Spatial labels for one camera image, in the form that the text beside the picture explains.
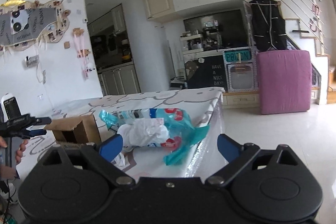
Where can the white plastic bag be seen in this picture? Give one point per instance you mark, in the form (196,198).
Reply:
(147,132)

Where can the metal-look box with window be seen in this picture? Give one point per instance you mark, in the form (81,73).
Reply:
(241,77)

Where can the pink folded mattress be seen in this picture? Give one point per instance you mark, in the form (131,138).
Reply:
(283,82)

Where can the pink wall decoration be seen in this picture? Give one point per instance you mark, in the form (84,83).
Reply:
(82,56)

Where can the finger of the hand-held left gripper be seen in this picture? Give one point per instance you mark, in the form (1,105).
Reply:
(31,121)
(36,132)

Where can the white shelf rack with bottles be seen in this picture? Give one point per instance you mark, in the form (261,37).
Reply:
(193,43)

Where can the cream cabinet with drawers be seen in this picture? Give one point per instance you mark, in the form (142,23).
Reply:
(241,99)

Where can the brown cardboard box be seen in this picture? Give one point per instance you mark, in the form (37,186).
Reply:
(71,129)

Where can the black television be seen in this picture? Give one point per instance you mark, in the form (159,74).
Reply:
(231,27)

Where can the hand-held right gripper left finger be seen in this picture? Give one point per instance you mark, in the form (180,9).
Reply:
(111,146)

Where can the black vest white trim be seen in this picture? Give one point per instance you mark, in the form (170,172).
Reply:
(267,27)

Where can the table with foil cover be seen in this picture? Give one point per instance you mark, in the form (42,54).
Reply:
(170,100)

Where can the teal letter sign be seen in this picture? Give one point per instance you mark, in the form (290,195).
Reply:
(236,56)

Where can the cream wall cabinet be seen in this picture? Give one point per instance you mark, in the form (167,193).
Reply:
(158,1)

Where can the black chalkboard sign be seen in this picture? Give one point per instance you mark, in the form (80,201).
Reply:
(210,71)

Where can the kitchen cabinets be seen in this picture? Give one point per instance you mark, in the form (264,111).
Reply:
(118,77)

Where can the pink hooks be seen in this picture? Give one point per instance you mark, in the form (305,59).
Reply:
(315,11)

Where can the person's left hand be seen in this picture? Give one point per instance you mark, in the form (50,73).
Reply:
(21,150)

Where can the person's left forearm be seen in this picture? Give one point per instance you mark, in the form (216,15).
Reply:
(8,172)

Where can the teal plastic packaging bag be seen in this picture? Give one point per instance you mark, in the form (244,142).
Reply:
(178,119)

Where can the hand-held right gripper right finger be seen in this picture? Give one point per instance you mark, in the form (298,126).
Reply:
(228,148)

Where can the wooden stairs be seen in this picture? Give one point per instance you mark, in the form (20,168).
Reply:
(319,77)

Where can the wall photo collage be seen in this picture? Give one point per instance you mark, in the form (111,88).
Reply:
(34,24)

